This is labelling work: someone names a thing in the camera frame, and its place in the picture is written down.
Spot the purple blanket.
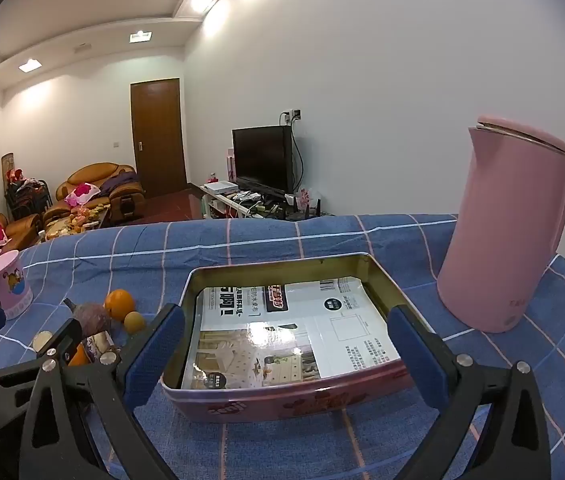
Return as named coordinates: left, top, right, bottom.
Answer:
left=100, top=170, right=139, bottom=198

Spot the brown wooden door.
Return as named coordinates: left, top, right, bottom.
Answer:
left=130, top=78, right=187, bottom=199

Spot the orange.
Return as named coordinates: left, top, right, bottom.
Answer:
left=104, top=289, right=136, bottom=322

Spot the stack of dark chairs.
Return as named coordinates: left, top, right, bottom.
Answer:
left=4, top=177, right=53, bottom=221

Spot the pink cartoon mug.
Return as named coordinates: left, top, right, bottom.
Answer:
left=0, top=250, right=34, bottom=321

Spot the leaning wall scroll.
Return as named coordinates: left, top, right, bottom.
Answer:
left=1, top=153, right=16, bottom=191

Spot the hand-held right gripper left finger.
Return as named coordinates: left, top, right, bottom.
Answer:
left=18, top=304, right=186, bottom=480

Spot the white tv stand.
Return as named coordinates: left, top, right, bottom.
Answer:
left=201, top=182, right=323, bottom=221

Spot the purple round root vegetable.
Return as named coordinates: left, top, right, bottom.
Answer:
left=64, top=298, right=113, bottom=338

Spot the brown leather sofa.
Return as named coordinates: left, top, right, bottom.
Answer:
left=0, top=210, right=43, bottom=301

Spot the pink white gift bag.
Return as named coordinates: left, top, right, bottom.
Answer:
left=297, top=188, right=320, bottom=213

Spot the brown leather armchair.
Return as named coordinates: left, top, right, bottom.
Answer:
left=55, top=162, right=146, bottom=221

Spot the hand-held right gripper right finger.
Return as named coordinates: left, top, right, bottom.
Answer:
left=387, top=305, right=553, bottom=480

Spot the printed paper sheet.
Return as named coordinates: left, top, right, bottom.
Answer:
left=181, top=276, right=403, bottom=391

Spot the black router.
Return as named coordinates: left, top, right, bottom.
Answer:
left=285, top=195, right=323, bottom=222

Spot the pink metal tin box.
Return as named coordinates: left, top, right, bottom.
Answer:
left=159, top=252, right=438, bottom=423

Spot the black television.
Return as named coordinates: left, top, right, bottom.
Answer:
left=232, top=126, right=294, bottom=196

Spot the black power cable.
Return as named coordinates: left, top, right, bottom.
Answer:
left=289, top=120, right=305, bottom=196

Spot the coffee table with food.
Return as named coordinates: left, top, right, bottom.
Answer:
left=40, top=207, right=110, bottom=243

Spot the blue checked tablecloth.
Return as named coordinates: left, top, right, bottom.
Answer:
left=0, top=214, right=565, bottom=480

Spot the pink kettle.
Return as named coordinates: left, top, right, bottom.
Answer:
left=436, top=115, right=565, bottom=334

